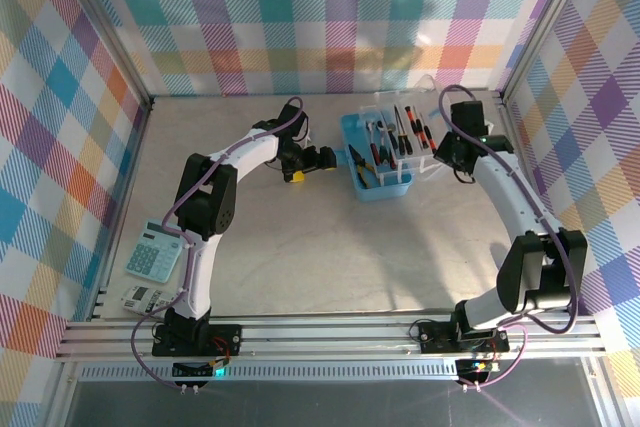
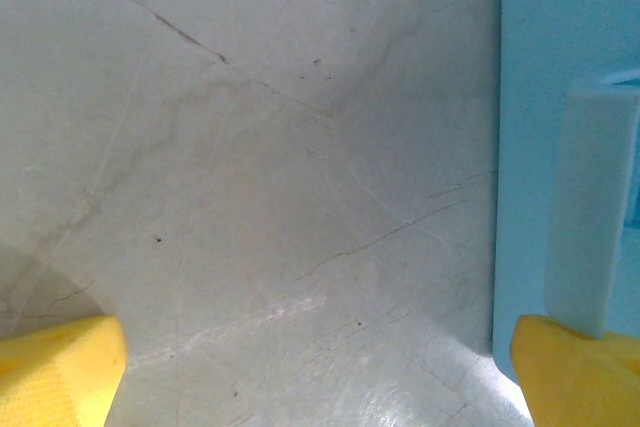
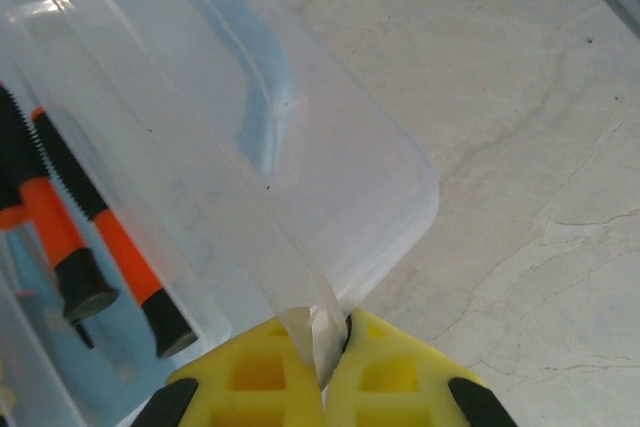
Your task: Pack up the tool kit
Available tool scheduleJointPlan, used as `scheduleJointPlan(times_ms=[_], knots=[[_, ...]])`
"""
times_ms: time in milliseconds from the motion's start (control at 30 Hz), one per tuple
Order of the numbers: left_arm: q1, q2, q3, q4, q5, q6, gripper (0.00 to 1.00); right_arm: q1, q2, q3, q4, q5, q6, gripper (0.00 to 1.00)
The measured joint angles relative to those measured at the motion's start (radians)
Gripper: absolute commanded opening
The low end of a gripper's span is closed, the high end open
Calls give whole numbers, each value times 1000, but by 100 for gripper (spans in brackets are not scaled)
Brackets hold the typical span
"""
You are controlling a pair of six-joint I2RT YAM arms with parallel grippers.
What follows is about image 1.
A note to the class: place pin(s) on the light blue plastic toolbox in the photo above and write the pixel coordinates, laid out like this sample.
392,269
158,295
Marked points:
385,192

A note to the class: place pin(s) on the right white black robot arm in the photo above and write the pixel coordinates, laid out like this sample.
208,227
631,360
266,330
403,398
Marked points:
505,192

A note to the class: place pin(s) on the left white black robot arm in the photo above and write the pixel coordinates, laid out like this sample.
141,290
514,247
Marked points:
200,267

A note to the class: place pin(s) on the light blue calculator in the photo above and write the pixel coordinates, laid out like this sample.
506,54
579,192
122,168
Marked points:
150,254

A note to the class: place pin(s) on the white device with barcode label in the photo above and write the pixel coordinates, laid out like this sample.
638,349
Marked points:
142,299

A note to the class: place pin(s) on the black controller box with LED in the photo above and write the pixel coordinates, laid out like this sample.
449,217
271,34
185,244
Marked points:
192,371
477,368

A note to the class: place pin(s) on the aluminium frame post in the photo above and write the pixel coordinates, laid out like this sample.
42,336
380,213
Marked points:
100,22
545,22

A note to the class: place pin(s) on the aluminium frame rail beam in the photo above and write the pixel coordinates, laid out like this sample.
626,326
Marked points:
325,334

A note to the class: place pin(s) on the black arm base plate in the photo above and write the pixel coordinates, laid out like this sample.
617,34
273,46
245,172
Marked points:
435,337
225,337

